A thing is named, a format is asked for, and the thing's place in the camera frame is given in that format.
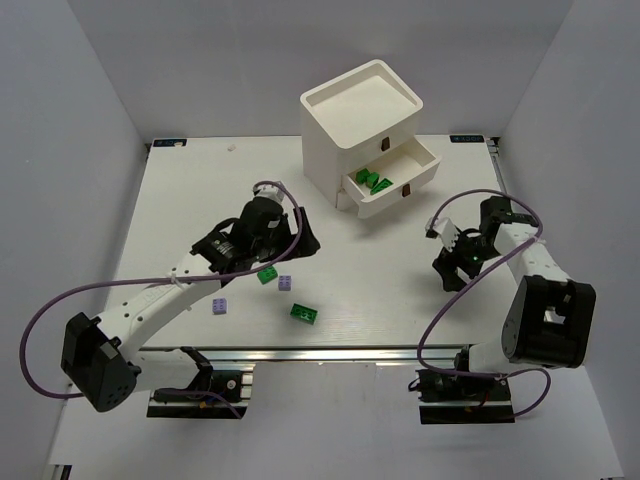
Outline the green square lego brick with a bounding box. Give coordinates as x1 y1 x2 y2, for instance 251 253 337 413
257 266 279 285

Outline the green lego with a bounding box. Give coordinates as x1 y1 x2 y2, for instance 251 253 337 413
370 178 393 195

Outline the white drawer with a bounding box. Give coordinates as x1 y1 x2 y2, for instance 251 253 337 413
342 137 442 219

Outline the white three-drawer cabinet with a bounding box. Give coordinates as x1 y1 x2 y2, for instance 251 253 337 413
300 59 423 210

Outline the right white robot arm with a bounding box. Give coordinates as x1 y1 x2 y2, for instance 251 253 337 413
425 196 596 375

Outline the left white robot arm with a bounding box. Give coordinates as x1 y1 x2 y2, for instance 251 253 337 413
61 196 320 412

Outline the purple lego brick centre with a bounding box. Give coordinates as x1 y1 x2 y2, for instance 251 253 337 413
278 275 292 291

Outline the purple lego brick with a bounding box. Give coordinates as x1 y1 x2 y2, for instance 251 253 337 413
212 298 228 315
278 275 292 291

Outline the long green lego brick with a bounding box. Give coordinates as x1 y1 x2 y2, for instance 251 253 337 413
290 303 318 325

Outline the purple lego brick left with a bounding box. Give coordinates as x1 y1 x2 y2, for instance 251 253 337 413
212 298 228 315

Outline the blue label sticker right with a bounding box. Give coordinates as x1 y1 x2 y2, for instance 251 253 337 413
449 134 485 143

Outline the blue label sticker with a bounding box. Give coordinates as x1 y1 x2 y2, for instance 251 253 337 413
449 134 485 143
152 138 187 148

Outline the blue label sticker left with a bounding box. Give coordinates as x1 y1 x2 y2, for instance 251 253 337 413
152 138 187 148

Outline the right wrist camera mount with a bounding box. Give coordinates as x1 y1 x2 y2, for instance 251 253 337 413
425 217 460 252

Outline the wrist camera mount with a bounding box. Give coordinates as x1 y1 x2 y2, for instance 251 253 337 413
252 181 285 205
425 217 460 252

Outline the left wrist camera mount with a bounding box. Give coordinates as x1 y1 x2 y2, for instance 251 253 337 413
252 181 285 205

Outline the aluminium rail frame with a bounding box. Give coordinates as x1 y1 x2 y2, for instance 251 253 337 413
47 134 569 480

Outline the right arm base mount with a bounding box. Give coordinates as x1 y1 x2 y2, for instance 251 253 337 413
407 369 515 425

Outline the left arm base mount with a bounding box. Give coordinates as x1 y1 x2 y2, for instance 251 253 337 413
134 346 253 419

